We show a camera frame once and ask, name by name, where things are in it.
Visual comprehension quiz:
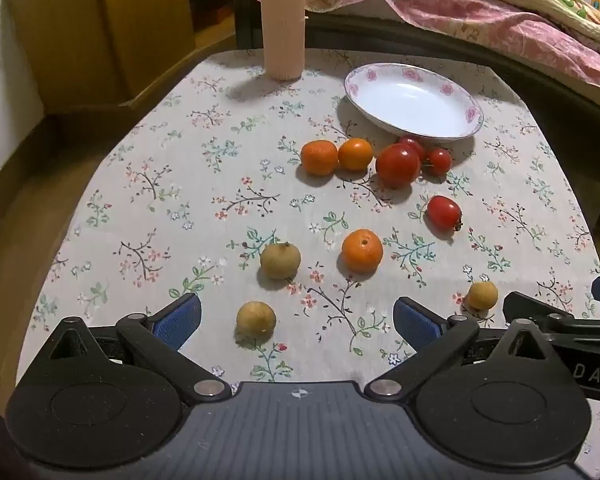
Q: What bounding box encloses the oval red tomato with calyx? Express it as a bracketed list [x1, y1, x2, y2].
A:
[426, 195, 463, 232]

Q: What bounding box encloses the tan longan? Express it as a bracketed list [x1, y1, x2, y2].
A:
[467, 281, 499, 311]
[259, 241, 302, 280]
[236, 300, 277, 339]

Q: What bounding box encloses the pink floral blanket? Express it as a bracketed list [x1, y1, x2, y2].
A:
[237, 0, 600, 68]

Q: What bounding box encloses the pink ribbed cylinder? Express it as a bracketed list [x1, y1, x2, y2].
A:
[259, 0, 307, 82]

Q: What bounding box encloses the white floral-rimmed plate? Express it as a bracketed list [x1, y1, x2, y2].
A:
[344, 63, 484, 142]

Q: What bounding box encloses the oblong orange mandarin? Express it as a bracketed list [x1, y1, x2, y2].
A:
[300, 140, 339, 177]

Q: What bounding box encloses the wooden cabinet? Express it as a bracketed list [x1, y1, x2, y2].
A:
[2, 0, 236, 111]

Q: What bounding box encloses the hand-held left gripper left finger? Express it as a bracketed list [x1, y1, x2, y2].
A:
[50, 292, 233, 405]

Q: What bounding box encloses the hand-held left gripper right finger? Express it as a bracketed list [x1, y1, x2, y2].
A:
[362, 296, 548, 404]

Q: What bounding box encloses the small red tomato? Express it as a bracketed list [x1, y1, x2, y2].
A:
[425, 147, 453, 177]
[399, 135, 427, 161]

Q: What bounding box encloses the large red tomato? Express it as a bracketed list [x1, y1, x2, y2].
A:
[375, 143, 422, 189]

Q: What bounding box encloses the floral tablecloth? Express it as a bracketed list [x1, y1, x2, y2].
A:
[17, 49, 600, 461]

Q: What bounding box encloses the round orange mandarin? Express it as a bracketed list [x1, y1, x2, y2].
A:
[341, 229, 384, 275]
[338, 138, 374, 172]

